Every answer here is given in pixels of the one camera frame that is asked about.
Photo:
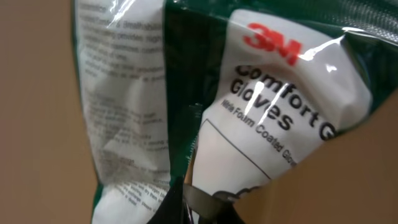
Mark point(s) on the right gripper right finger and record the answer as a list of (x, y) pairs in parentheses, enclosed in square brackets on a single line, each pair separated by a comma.
[(203, 208)]

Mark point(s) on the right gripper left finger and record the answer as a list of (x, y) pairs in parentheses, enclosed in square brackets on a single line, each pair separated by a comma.
[(171, 210)]

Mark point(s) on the green 3M gloves packet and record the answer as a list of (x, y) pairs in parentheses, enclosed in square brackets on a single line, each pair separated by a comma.
[(228, 95)]

